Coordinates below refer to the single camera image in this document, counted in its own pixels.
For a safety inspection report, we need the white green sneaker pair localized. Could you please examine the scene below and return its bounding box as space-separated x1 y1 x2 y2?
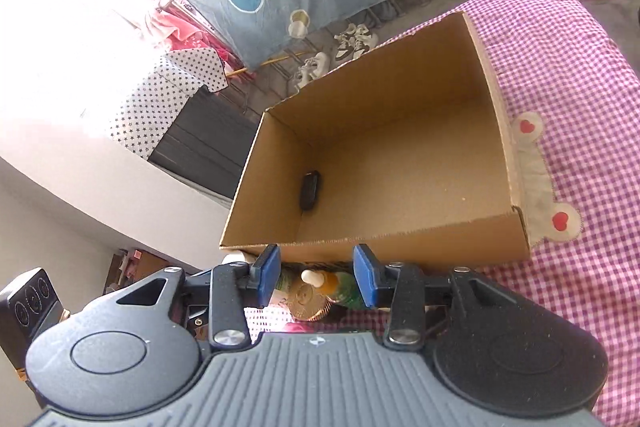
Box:
334 23 378 62

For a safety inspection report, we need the polka dot white cloth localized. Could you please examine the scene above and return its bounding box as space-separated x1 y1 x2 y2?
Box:
110 48 228 160

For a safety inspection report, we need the brown cardboard box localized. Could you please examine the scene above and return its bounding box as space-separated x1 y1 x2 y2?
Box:
220 12 530 269

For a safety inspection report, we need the white vitamin bottle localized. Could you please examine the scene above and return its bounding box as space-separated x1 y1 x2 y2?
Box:
221 248 293 308

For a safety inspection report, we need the purple checkered tablecloth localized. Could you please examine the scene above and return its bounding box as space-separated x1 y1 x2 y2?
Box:
244 0 640 427

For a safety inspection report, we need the pink hanging garment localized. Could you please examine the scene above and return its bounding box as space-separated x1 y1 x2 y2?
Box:
144 11 243 69

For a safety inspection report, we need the black oval case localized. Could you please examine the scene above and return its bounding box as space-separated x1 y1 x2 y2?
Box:
299 170 321 211

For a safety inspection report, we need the green dropper bottle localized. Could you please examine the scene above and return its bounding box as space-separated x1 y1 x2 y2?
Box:
300 270 367 310

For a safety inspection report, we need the pink plastic lid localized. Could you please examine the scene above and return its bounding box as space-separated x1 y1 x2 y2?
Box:
260 317 305 333

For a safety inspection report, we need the dark cabinet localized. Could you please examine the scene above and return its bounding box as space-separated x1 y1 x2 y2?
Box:
149 88 257 198

